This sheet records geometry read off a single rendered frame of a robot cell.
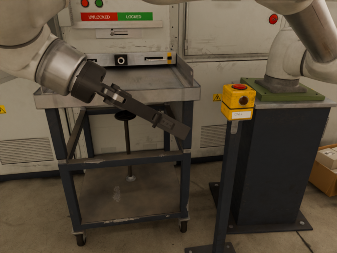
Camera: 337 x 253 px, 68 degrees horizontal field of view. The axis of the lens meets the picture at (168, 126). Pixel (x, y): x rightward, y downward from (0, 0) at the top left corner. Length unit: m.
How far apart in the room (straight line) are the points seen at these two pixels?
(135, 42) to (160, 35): 0.13
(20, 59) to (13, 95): 1.34
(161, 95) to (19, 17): 0.68
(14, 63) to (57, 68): 0.06
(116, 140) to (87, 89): 1.37
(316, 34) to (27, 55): 0.77
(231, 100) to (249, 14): 1.02
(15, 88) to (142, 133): 0.83
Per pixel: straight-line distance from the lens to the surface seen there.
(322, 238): 1.70
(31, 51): 0.46
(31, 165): 2.01
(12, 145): 1.97
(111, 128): 1.78
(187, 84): 1.01
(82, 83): 0.46
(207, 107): 1.78
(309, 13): 0.81
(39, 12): 0.38
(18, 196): 1.97
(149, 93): 0.96
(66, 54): 0.47
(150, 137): 1.82
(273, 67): 1.26
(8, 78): 1.28
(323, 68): 1.11
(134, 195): 1.47
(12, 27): 0.39
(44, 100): 1.01
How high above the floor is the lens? 1.14
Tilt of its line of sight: 26 degrees down
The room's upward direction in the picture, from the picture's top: straight up
